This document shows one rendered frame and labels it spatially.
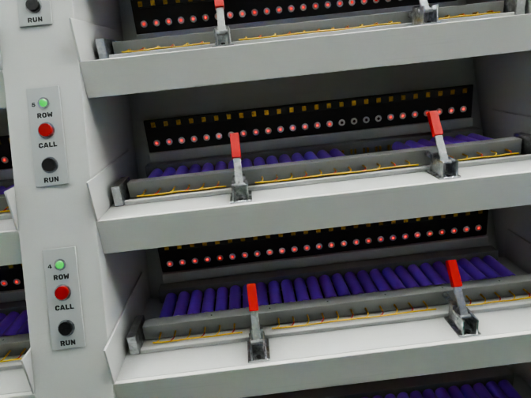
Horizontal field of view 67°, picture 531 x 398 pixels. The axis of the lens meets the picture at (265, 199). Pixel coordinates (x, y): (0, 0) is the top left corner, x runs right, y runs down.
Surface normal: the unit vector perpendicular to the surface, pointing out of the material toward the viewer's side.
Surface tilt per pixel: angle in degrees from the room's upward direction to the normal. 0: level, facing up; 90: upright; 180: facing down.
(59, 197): 90
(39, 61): 90
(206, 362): 20
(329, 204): 110
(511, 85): 90
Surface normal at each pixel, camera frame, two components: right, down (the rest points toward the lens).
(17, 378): -0.10, -0.94
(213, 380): 0.05, 0.32
